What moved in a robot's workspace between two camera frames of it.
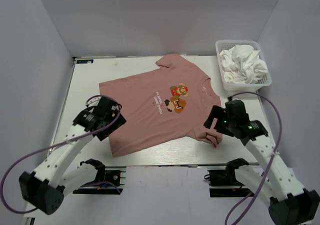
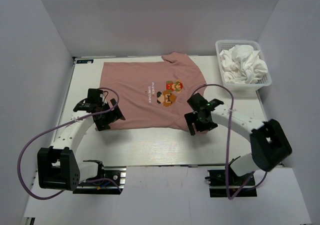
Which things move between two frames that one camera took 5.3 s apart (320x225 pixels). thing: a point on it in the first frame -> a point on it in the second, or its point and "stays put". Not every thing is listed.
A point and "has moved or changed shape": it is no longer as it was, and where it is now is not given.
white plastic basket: (243, 65) stays put
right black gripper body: (231, 122) -> (205, 125)
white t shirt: (242, 64) stays put
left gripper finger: (104, 133) -> (117, 110)
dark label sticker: (81, 61) stays put
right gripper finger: (217, 113) -> (190, 118)
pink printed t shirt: (166, 106) has moved or changed shape
